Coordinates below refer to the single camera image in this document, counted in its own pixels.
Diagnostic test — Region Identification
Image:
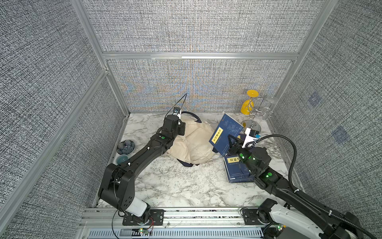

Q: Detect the cream canvas tote bag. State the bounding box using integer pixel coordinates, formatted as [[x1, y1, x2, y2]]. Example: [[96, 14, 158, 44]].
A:
[[167, 112, 214, 167]]

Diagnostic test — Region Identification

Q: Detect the dark blue book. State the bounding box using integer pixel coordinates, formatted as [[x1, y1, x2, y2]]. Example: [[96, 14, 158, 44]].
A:
[[209, 114, 243, 156]]

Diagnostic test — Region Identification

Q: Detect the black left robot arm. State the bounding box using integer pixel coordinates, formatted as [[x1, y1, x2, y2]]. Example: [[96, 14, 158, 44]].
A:
[[98, 115, 186, 223]]

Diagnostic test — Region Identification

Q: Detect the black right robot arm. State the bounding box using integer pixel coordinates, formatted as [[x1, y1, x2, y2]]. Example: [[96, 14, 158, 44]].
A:
[[228, 135, 375, 239]]

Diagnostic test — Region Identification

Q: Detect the dark flower shaped dish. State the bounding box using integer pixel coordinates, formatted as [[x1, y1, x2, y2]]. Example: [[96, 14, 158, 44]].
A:
[[116, 140, 135, 155]]

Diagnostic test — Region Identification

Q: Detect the yellow wine glass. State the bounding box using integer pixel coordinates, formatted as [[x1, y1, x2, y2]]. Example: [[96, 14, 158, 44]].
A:
[[240, 90, 259, 116]]

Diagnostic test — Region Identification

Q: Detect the clear wine glass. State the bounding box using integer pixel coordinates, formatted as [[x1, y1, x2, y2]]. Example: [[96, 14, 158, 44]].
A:
[[258, 95, 279, 120]]

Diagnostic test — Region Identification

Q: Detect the teal ceramic cup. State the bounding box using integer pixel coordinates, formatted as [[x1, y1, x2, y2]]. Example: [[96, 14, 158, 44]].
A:
[[116, 154, 129, 165]]

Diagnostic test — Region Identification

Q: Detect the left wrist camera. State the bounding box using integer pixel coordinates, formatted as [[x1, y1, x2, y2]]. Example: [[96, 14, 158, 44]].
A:
[[172, 107, 182, 119]]

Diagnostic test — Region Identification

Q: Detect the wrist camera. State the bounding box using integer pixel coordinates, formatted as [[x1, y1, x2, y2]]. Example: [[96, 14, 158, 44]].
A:
[[242, 128, 260, 148], [172, 107, 182, 119]]

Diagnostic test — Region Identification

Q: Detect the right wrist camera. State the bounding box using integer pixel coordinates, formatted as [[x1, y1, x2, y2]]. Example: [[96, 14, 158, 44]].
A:
[[242, 128, 260, 148]]

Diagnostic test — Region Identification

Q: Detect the black corrugated cable hose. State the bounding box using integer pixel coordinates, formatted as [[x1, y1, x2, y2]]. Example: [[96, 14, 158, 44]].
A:
[[244, 134, 377, 239]]

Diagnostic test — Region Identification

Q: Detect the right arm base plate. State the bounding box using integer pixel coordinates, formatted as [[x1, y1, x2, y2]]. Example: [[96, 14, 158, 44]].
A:
[[240, 208, 264, 226]]

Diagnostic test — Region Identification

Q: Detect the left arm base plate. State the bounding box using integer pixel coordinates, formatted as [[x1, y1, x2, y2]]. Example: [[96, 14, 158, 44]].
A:
[[122, 209, 165, 227]]

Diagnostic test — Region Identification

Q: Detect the aluminium front rail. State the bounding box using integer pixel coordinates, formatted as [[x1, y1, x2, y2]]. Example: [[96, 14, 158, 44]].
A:
[[78, 207, 332, 239]]

